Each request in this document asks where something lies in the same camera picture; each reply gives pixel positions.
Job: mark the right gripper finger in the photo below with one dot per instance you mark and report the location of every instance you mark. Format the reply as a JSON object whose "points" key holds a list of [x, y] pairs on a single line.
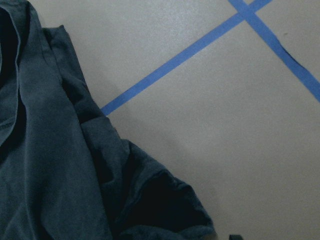
{"points": [[235, 237]]}

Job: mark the black graphic t-shirt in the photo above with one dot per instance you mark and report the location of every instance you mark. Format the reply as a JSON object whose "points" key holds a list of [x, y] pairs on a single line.
{"points": [[65, 173]]}

